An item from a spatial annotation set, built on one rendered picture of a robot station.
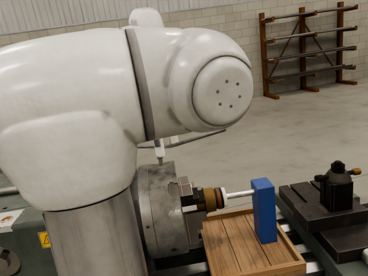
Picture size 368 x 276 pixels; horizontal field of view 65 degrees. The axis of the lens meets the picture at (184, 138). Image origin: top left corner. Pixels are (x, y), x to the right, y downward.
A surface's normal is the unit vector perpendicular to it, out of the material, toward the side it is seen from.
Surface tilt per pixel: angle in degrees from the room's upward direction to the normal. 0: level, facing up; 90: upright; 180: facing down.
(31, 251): 90
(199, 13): 90
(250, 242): 0
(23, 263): 90
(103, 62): 60
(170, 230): 85
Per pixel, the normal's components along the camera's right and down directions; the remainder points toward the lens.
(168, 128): 0.15, 0.84
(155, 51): 0.00, -0.33
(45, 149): 0.15, 0.20
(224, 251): -0.14, -0.94
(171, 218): 0.04, -0.02
